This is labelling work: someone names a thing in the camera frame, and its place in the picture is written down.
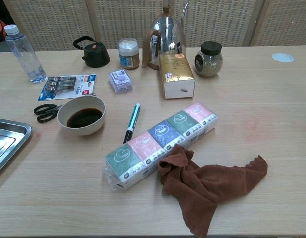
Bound gold rectangular box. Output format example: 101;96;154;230
158;53;195;100

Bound dark object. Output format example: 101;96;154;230
66;107;103;128

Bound cream ceramic bowl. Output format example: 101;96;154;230
56;95;106;136

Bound green white marker pen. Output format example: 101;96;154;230
122;103;141;145

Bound multicolour tissue packet bundle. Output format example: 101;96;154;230
102;101;220;191

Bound small clear plastic box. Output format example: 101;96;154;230
108;69;134;95

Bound white lidded spread jar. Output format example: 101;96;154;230
118;38;140;70

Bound blue blister pack card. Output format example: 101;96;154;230
38;73;97;102

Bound black lidded glass jar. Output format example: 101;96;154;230
194;41;223;77

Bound brown microfibre cloth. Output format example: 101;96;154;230
157;145;268;238

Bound stainless steel gooseneck kettle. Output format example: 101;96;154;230
141;2;190;70

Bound black cast iron teapot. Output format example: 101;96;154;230
73;36;111;68

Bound woven rattan screen panel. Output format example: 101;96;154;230
249;0;306;47
86;0;258;48
3;0;95;52

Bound white round table grommet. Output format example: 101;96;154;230
271;52;295;63

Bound clear plastic water bottle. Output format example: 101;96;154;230
3;24;48;84

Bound stainless steel tray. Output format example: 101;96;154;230
0;118;33;177

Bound black handled scissors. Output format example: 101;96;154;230
33;103;63;123

